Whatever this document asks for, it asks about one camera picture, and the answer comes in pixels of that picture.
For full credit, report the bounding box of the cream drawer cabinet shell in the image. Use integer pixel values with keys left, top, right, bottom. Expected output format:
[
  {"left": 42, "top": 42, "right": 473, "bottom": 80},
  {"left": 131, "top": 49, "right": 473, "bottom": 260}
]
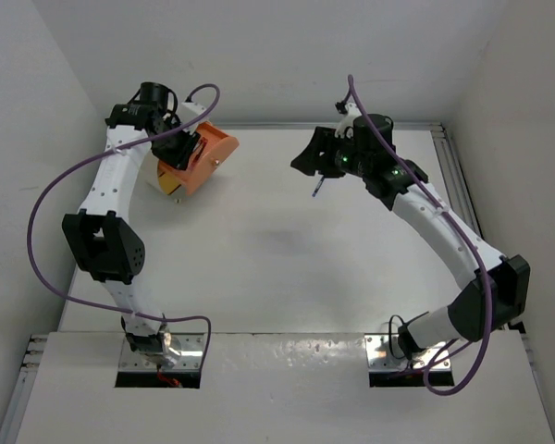
[{"left": 141, "top": 152, "right": 164, "bottom": 194}]

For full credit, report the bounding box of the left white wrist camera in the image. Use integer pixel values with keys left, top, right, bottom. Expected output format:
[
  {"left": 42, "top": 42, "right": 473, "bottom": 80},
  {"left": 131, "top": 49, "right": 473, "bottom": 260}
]
[{"left": 177, "top": 102, "right": 207, "bottom": 132}]

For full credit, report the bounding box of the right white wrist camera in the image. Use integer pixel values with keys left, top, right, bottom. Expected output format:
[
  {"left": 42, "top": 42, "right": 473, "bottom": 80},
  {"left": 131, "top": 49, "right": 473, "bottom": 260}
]
[{"left": 335, "top": 101, "right": 361, "bottom": 139}]

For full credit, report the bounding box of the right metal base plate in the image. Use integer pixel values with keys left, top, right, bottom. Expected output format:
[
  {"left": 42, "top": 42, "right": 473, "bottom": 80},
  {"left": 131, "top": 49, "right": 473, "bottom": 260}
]
[{"left": 364, "top": 333, "right": 454, "bottom": 389}]

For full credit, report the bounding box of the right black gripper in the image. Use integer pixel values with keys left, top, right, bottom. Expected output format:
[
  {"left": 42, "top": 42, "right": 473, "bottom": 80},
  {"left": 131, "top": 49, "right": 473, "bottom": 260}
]
[{"left": 292, "top": 126, "right": 370, "bottom": 179}]

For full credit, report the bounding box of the yellow drawer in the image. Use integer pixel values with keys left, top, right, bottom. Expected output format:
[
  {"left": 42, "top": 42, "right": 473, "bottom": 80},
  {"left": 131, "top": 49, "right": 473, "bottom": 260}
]
[{"left": 157, "top": 172, "right": 181, "bottom": 195}]

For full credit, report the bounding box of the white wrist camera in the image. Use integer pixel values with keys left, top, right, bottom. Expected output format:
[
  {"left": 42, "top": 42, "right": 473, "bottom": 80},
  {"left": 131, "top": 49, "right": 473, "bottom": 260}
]
[
  {"left": 335, "top": 101, "right": 361, "bottom": 139},
  {"left": 177, "top": 102, "right": 207, "bottom": 132}
]

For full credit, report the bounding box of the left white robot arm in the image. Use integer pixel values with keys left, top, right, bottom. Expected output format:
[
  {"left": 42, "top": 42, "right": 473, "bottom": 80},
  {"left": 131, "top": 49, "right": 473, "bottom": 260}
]
[{"left": 62, "top": 82, "right": 207, "bottom": 368}]

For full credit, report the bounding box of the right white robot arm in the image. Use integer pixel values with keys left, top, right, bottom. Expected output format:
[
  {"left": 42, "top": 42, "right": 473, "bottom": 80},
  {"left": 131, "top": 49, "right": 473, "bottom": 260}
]
[{"left": 290, "top": 114, "right": 531, "bottom": 359}]

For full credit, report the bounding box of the blue pen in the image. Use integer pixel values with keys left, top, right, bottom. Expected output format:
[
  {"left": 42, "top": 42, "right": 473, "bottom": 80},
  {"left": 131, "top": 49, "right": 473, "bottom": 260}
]
[{"left": 312, "top": 176, "right": 326, "bottom": 198}]

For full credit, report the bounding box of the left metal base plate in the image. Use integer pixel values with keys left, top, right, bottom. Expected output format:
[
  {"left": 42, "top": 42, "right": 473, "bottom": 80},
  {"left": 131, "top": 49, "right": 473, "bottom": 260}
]
[{"left": 115, "top": 333, "right": 206, "bottom": 389}]

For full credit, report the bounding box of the metal base plate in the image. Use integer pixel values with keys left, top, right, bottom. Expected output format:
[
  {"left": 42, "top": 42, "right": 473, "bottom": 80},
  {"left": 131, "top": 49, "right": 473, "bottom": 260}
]
[
  {"left": 115, "top": 333, "right": 206, "bottom": 389},
  {"left": 364, "top": 333, "right": 454, "bottom": 389}
]

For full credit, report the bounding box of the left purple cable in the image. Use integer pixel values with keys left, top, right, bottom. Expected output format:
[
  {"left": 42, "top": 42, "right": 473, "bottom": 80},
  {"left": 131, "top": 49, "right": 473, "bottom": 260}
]
[{"left": 26, "top": 82, "right": 222, "bottom": 371}]

